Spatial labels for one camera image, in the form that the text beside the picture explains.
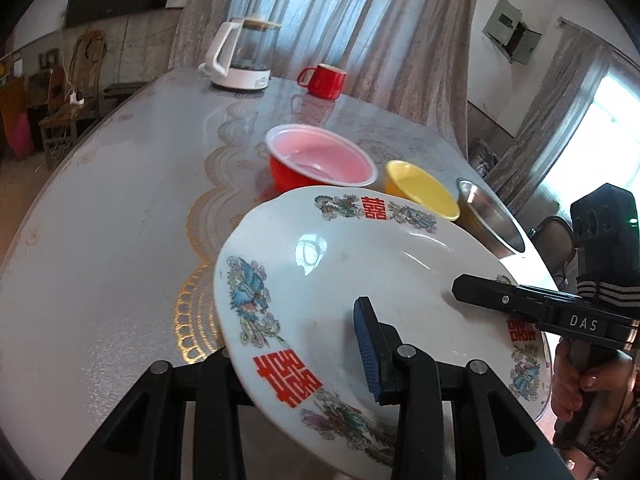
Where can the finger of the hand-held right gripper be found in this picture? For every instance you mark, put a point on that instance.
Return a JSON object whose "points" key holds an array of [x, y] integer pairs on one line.
{"points": [[500, 297]]}

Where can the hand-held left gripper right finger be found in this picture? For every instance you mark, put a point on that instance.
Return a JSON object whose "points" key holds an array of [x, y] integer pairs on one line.
{"points": [[367, 350]]}

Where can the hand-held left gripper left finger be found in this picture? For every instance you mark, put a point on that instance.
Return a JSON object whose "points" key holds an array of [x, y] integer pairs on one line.
{"points": [[215, 395]]}

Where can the stainless steel bowl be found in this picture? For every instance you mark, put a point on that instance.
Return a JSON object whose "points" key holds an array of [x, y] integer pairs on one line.
{"points": [[487, 215]]}

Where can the white dragon print plate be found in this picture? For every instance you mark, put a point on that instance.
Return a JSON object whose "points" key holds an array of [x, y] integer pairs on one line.
{"points": [[320, 280]]}

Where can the yellow plastic bowl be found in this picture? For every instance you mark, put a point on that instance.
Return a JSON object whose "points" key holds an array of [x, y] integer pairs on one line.
{"points": [[415, 185]]}

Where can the red plastic bowl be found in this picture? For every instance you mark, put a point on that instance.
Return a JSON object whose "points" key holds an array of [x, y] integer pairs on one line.
{"points": [[320, 157]]}

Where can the person's right hand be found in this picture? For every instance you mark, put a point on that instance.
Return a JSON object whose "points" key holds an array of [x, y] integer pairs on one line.
{"points": [[567, 385]]}

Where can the black round-backed chair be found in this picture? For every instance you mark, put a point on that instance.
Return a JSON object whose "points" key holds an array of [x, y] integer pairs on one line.
{"points": [[552, 245]]}

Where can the grey patterned bag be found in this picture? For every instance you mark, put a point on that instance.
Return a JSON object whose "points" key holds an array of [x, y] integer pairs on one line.
{"points": [[482, 160]]}

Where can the beige lace curtain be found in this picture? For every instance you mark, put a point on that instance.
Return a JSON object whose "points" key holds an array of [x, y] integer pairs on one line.
{"points": [[430, 50], [200, 10], [555, 125]]}

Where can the person's floral clothing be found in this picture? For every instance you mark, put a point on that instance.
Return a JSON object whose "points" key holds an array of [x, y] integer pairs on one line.
{"points": [[615, 425]]}

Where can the red mug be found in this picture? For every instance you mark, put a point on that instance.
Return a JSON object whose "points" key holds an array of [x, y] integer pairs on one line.
{"points": [[325, 82]]}

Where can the white glass electric kettle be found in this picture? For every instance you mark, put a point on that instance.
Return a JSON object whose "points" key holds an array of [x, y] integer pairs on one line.
{"points": [[240, 77]]}

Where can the small wooden table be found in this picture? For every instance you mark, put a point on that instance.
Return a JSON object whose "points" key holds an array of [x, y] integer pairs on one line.
{"points": [[62, 125]]}

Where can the pink round object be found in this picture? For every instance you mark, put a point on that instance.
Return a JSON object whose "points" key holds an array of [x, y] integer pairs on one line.
{"points": [[21, 135]]}

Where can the white power strip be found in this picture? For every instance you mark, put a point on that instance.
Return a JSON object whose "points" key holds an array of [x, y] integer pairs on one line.
{"points": [[75, 98]]}

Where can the sheer white curtain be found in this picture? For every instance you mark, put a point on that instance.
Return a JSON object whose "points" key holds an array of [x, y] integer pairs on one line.
{"points": [[320, 10]]}

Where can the grey wall meter box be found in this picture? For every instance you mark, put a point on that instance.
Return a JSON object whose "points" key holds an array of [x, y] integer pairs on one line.
{"points": [[502, 22]]}

